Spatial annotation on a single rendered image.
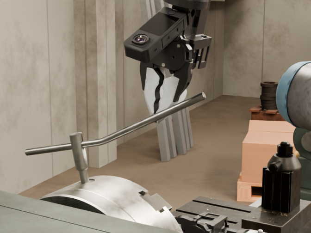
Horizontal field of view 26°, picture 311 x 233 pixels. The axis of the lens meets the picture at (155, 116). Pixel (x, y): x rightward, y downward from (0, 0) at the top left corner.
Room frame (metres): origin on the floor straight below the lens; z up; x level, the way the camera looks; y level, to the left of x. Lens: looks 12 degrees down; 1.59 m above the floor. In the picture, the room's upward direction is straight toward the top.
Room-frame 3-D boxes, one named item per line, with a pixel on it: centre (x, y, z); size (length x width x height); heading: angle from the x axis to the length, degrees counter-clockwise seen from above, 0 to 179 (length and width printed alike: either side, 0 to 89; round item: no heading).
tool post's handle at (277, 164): (1.52, -0.28, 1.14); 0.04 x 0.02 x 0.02; 148
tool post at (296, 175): (1.57, -0.30, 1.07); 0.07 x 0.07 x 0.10; 58
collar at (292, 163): (1.57, -0.31, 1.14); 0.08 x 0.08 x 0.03
